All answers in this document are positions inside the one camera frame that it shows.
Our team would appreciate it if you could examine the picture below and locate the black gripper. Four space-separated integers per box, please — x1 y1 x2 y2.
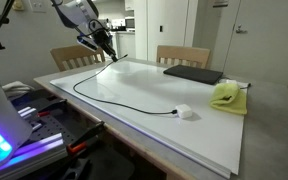
92 30 118 62

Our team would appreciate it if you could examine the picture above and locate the black charger cable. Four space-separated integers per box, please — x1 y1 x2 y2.
72 54 178 116

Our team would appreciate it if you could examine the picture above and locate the white charger block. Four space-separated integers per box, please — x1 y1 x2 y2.
175 104 193 119

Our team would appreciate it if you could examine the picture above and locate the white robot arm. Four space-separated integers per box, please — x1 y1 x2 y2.
50 0 118 62

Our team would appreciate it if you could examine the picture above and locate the wooden chair far left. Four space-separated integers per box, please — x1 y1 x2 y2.
50 45 105 71

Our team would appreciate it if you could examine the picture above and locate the wooden chair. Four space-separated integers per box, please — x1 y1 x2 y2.
156 45 210 69
50 45 105 71

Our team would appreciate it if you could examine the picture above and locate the wooden chair far right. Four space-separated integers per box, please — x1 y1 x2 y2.
156 45 210 69

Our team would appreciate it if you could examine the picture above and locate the orange black clamp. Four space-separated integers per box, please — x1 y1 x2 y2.
66 122 104 155

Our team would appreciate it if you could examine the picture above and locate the black laptop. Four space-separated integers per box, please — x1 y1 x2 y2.
163 65 223 85

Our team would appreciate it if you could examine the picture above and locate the white folded cloth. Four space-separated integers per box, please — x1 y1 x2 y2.
2 81 35 99

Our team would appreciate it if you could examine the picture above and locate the large white board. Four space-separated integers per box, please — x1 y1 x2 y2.
50 60 244 178

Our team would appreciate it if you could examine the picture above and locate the small white adapter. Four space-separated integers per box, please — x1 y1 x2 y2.
222 79 238 84

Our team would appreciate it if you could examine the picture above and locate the yellow-green folded cloth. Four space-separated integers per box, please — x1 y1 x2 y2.
209 83 247 115

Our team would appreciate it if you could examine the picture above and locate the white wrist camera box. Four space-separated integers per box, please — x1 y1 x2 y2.
77 36 98 52

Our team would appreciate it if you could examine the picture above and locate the silver door handle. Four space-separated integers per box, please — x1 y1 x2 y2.
235 25 247 34

